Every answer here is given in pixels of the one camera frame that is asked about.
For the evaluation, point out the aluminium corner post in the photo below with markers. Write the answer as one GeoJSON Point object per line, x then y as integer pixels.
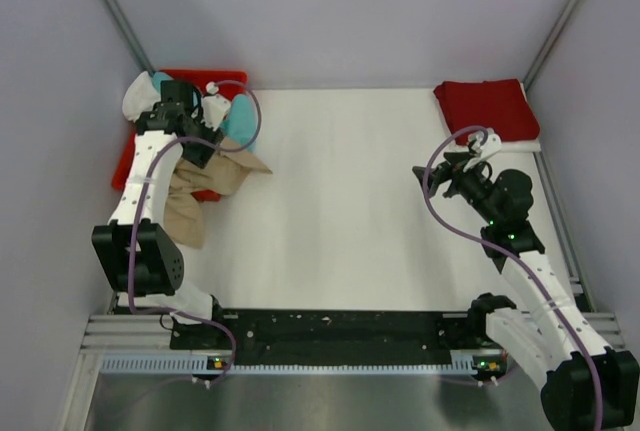
{"type": "Point", "coordinates": [567, 14]}
{"type": "Point", "coordinates": [128, 35]}

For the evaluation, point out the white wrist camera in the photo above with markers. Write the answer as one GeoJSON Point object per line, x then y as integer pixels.
{"type": "Point", "coordinates": [215, 106]}
{"type": "Point", "coordinates": [483, 146]}

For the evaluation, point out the beige t-shirt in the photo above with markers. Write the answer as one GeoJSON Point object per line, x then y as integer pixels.
{"type": "Point", "coordinates": [190, 185]}

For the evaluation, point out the white t-shirt in bin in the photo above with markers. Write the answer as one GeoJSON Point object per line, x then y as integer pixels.
{"type": "Point", "coordinates": [140, 97]}

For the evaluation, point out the left aluminium corner post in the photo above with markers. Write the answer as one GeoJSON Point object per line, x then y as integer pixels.
{"type": "Point", "coordinates": [128, 35]}

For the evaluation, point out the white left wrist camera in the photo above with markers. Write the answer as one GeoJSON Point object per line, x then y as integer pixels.
{"type": "Point", "coordinates": [215, 106]}

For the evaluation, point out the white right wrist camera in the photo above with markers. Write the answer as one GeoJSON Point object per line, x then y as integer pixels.
{"type": "Point", "coordinates": [483, 146]}

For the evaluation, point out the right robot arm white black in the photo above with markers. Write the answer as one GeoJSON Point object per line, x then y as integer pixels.
{"type": "Point", "coordinates": [583, 382]}

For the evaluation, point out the teal t-shirt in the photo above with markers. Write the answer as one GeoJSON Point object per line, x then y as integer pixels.
{"type": "Point", "coordinates": [240, 122]}

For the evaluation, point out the right aluminium side rail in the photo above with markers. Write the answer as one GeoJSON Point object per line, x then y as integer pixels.
{"type": "Point", "coordinates": [578, 282]}

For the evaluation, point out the light blue cable duct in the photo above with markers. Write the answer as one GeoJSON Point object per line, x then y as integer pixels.
{"type": "Point", "coordinates": [454, 364]}

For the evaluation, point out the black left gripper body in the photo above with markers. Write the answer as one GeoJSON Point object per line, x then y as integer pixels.
{"type": "Point", "coordinates": [197, 154]}

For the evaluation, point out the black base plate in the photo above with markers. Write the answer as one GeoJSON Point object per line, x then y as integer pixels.
{"type": "Point", "coordinates": [267, 336]}

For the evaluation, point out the red plastic bin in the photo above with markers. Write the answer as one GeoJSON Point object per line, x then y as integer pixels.
{"type": "Point", "coordinates": [155, 149]}

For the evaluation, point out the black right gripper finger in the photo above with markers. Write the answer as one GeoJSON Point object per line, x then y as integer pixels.
{"type": "Point", "coordinates": [457, 157]}
{"type": "Point", "coordinates": [429, 180]}

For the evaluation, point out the right aluminium corner post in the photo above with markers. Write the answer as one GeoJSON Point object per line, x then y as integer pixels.
{"type": "Point", "coordinates": [567, 14]}

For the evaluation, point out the aluminium front rail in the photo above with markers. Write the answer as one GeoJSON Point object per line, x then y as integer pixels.
{"type": "Point", "coordinates": [125, 332]}

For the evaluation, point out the folded red t-shirt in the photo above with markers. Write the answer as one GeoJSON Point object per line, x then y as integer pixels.
{"type": "Point", "coordinates": [500, 105]}

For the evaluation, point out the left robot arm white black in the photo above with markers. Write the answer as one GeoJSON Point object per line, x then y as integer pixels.
{"type": "Point", "coordinates": [141, 261]}

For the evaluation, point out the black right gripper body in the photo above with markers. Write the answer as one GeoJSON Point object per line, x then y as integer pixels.
{"type": "Point", "coordinates": [472, 185]}

